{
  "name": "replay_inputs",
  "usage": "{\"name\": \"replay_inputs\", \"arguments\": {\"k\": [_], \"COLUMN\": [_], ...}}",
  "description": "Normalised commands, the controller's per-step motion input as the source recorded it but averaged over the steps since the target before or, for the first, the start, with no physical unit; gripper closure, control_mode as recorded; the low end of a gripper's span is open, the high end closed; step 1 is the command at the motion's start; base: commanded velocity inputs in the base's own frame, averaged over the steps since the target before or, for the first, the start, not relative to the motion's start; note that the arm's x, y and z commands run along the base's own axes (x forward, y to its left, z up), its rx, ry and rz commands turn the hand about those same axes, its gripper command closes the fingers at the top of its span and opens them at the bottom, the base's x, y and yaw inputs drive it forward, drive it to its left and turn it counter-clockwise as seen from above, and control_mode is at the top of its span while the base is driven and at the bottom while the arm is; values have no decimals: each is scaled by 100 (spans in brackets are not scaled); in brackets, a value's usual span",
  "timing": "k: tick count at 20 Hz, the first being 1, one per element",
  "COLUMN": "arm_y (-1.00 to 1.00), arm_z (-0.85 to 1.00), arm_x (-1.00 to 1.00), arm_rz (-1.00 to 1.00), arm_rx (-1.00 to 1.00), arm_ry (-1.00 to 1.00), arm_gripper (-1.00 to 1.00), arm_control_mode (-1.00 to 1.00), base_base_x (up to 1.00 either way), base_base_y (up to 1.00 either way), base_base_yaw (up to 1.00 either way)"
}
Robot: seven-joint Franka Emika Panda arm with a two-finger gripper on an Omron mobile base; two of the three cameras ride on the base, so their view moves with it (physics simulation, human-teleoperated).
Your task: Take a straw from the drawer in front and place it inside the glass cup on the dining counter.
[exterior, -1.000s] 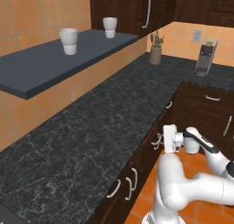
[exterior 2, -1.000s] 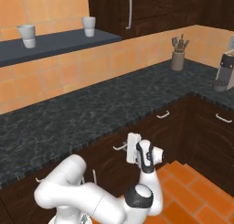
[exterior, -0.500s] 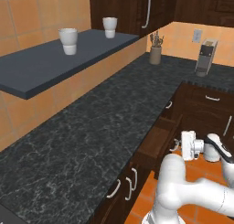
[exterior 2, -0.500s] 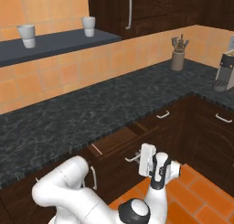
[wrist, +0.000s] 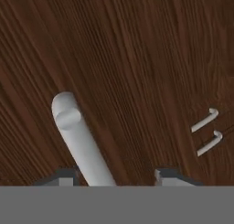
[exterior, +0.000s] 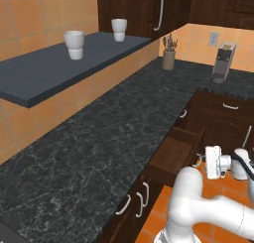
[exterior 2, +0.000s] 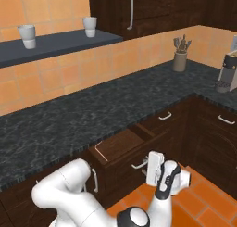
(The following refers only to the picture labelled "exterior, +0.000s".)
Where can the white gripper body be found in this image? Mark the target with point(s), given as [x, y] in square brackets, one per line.
[213, 162]

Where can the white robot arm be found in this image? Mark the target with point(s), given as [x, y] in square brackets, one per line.
[190, 200]

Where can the open dark wood drawer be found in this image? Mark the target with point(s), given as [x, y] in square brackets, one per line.
[172, 154]

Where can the small dark wood drawer front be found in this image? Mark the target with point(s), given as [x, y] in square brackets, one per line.
[182, 116]

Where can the white cup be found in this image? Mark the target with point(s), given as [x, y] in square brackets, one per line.
[74, 42]
[119, 27]

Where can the dark wood cabinet door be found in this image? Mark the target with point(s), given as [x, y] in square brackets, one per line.
[132, 9]
[225, 131]
[114, 225]
[152, 200]

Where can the grey coffee machine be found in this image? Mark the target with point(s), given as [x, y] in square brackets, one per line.
[223, 63]

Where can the beige utensil pot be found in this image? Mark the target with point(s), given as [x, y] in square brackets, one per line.
[168, 60]

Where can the dark kitchen utensils bunch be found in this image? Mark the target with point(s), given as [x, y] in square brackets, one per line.
[170, 42]

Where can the dark wood upper cabinets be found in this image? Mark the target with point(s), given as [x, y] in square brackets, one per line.
[225, 5]

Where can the dark wood upper cabinet door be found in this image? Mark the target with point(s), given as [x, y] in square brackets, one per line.
[132, 9]

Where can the grey hob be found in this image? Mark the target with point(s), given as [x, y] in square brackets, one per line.
[8, 235]

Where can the grey wall outlet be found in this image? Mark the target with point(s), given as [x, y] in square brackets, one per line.
[214, 38]

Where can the dark grey wall shelf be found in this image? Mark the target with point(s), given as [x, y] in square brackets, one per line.
[49, 71]

